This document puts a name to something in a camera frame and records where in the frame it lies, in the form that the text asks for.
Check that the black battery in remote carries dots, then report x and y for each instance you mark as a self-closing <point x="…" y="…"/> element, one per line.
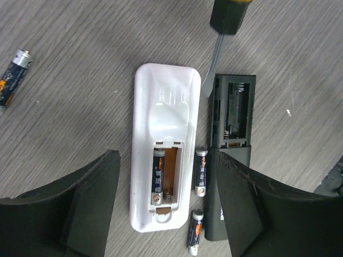
<point x="157" y="176"/>

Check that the black battery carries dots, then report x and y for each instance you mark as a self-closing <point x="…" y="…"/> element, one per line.
<point x="157" y="176"/>
<point x="200" y="171"/>
<point x="195" y="230"/>
<point x="13" y="76"/>

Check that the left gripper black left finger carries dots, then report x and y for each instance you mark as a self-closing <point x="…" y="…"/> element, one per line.
<point x="67" y="217"/>

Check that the black remote control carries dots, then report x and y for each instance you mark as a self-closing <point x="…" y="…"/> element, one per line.
<point x="232" y="104"/>

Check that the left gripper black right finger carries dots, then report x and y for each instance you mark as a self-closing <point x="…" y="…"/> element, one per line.
<point x="264" y="217"/>

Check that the white remote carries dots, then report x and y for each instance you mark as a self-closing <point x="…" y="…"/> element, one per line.
<point x="165" y="113"/>

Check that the orange handle screwdriver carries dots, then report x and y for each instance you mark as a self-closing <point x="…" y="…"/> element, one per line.
<point x="226" y="19"/>

